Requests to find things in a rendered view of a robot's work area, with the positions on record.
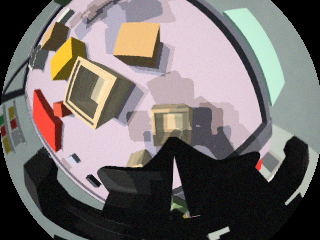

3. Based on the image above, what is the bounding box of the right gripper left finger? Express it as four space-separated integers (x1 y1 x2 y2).
97 137 174 219

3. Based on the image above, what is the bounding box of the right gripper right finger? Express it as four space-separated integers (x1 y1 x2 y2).
173 137 260 217

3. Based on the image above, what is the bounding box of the yellow rectangular block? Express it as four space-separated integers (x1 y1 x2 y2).
50 37 86 81

